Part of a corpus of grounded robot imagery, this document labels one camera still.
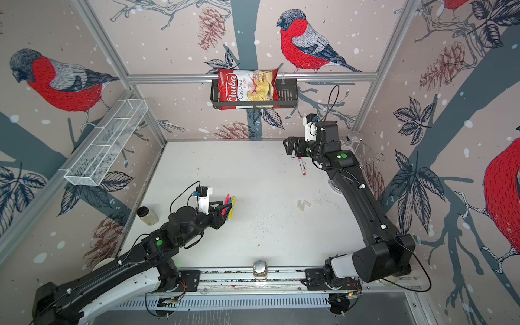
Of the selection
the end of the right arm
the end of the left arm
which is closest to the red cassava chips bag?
the end of the right arm

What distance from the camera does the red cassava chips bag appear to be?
2.86 ft

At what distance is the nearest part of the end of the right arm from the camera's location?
0.66 meters

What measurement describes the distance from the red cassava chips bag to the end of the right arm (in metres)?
0.30
